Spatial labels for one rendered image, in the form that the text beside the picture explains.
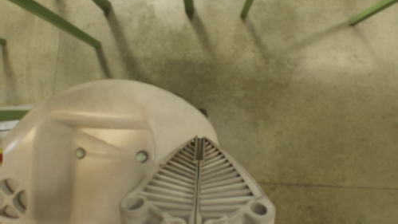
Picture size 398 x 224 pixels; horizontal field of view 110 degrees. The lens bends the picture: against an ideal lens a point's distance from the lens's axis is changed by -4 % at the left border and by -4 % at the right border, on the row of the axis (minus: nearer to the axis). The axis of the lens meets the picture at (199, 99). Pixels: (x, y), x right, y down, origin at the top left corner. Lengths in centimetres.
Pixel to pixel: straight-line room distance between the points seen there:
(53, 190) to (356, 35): 125
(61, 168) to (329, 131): 98
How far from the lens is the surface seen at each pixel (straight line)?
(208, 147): 16
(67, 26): 75
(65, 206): 57
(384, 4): 95
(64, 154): 52
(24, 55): 115
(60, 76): 97
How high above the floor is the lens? 67
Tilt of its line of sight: 87 degrees down
